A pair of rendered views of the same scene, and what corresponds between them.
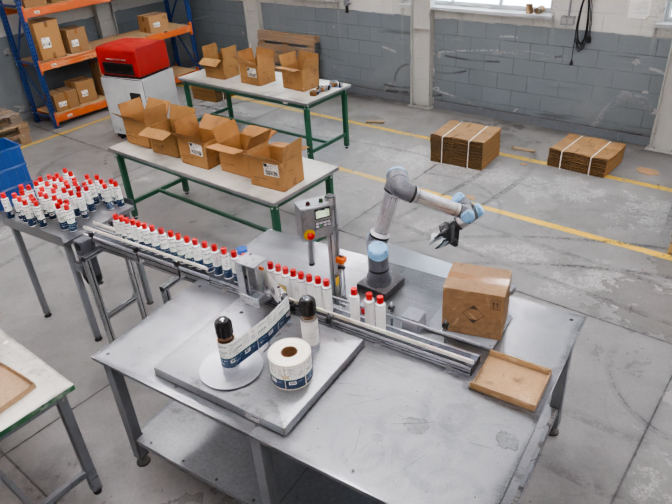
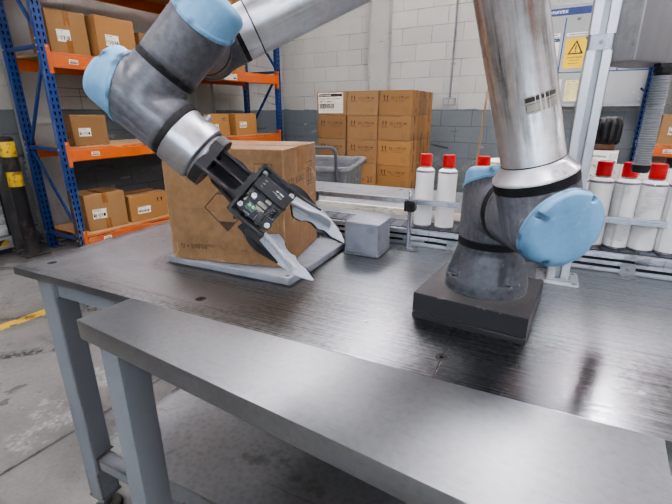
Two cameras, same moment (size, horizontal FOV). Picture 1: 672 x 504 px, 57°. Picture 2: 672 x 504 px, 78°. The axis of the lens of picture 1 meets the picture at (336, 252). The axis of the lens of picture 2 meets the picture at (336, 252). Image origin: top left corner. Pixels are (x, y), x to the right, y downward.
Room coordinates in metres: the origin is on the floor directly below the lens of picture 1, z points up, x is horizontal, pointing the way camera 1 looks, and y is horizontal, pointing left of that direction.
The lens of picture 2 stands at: (3.60, -0.63, 1.20)
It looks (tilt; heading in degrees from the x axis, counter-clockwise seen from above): 19 degrees down; 171
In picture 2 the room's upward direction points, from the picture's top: straight up
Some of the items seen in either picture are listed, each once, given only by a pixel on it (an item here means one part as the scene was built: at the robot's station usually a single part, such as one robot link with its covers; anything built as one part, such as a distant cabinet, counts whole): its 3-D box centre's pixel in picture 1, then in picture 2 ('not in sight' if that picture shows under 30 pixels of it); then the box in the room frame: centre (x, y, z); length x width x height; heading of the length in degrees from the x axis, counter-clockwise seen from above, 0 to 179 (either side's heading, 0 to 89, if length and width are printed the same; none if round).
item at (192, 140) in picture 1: (201, 141); not in sight; (5.12, 1.10, 0.97); 0.45 x 0.38 x 0.37; 142
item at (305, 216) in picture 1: (314, 218); (640, 12); (2.78, 0.10, 1.38); 0.17 x 0.10 x 0.19; 110
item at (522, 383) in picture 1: (510, 378); not in sight; (2.08, -0.76, 0.85); 0.30 x 0.26 x 0.04; 55
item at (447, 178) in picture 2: (369, 309); (446, 192); (2.51, -0.15, 0.98); 0.05 x 0.05 x 0.20
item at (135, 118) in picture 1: (144, 122); not in sight; (5.72, 1.74, 0.97); 0.45 x 0.40 x 0.37; 141
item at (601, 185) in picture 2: (310, 290); (597, 203); (2.71, 0.15, 0.98); 0.05 x 0.05 x 0.20
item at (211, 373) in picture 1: (231, 367); not in sight; (2.25, 0.54, 0.89); 0.31 x 0.31 x 0.01
